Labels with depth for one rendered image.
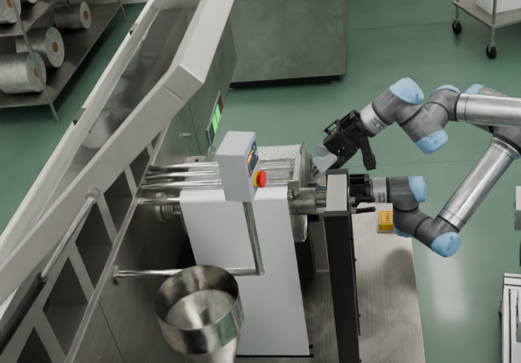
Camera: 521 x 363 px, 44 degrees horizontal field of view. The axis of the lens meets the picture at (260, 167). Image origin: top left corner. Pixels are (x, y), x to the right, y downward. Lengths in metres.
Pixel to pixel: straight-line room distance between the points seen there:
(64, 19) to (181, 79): 5.32
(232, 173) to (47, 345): 0.40
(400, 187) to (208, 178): 0.62
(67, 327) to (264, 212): 0.48
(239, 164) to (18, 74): 3.99
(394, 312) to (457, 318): 1.21
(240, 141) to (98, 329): 0.45
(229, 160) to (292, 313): 0.67
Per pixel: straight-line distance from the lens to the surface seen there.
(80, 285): 1.21
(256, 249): 1.21
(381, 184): 1.87
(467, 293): 3.14
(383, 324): 1.82
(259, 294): 1.61
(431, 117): 1.67
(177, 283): 1.14
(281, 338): 1.72
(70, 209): 0.76
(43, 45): 5.24
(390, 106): 1.64
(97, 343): 1.27
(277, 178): 1.41
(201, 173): 1.47
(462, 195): 1.88
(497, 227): 3.48
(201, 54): 0.65
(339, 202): 1.35
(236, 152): 1.05
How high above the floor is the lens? 2.29
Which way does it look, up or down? 35 degrees down
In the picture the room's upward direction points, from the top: 10 degrees counter-clockwise
